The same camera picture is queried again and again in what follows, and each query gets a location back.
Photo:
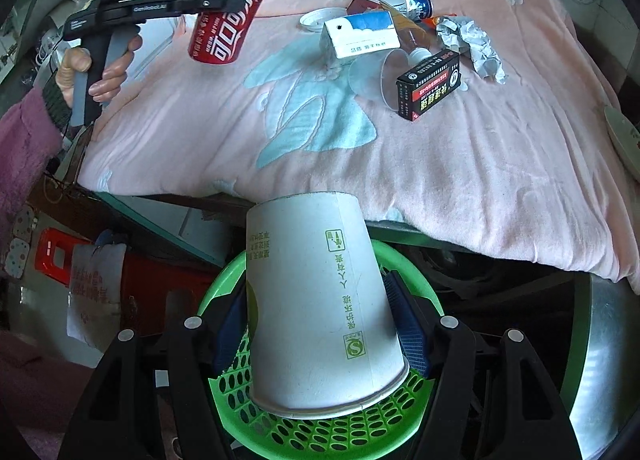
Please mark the red soda can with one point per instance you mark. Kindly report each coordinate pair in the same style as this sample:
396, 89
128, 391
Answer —
225, 35

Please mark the orange snack wrapper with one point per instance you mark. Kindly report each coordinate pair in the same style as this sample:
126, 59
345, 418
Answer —
436, 20

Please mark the red plastic stool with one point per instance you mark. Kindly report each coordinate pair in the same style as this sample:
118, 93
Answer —
50, 246

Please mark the person's left hand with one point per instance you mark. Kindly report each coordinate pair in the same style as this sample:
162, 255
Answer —
116, 74

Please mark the white and blue carton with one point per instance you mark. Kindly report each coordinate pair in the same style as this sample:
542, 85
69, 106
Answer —
360, 35

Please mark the green plastic basket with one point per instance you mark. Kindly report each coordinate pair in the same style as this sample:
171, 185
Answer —
320, 432

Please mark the shiny metal drum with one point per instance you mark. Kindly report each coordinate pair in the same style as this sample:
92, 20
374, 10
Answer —
605, 365

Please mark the clear plastic cup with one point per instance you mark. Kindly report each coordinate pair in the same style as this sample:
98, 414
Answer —
372, 77

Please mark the pink printed blanket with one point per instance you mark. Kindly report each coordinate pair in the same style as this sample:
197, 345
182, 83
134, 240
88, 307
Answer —
450, 165

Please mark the white spotted slipper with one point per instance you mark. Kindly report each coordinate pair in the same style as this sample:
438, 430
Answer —
24, 222
15, 260

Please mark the blue and white can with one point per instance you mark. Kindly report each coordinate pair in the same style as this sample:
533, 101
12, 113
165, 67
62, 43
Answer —
417, 4

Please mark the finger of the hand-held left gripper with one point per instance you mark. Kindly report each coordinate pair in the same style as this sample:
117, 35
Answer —
215, 4

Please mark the person's left forearm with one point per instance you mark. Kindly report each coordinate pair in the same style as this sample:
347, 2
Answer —
25, 140

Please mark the white paper note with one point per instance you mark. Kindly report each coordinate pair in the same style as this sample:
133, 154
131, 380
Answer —
95, 290

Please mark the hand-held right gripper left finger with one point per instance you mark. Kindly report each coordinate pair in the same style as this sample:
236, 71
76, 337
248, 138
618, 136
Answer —
228, 336

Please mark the crumpled white paper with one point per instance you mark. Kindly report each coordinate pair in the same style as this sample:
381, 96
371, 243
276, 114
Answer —
475, 45

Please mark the white plate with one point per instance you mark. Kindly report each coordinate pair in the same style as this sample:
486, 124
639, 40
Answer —
625, 137

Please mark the black and red box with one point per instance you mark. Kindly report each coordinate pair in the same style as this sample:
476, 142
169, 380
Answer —
430, 85

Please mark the white paper cup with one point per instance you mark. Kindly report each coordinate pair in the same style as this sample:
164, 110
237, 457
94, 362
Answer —
310, 300

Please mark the small red box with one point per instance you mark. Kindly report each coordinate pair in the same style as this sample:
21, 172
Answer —
362, 4

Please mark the brown plastic bottle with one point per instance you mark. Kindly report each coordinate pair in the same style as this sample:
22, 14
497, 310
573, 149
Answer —
412, 36

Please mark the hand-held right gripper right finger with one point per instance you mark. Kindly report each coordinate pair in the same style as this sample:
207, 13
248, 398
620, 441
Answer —
406, 331

